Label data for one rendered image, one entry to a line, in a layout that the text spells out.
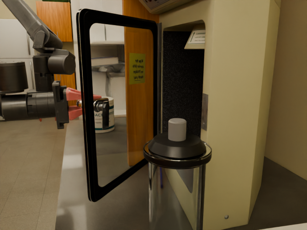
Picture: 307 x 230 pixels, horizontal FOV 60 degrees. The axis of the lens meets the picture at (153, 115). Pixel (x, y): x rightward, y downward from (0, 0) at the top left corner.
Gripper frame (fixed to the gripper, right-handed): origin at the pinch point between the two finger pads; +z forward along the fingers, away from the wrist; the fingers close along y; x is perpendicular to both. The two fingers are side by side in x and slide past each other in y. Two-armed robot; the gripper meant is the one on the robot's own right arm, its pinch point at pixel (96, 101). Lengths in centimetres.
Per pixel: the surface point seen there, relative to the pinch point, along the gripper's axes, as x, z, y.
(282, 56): 13, 62, 8
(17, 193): 187, -69, -117
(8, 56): 468, -120, 4
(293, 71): 7, 62, 4
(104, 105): -9.0, 0.9, 0.7
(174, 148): -28.9, 8.8, -2.2
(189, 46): -6.2, 20.7, 12.0
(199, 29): -7.5, 22.5, 15.4
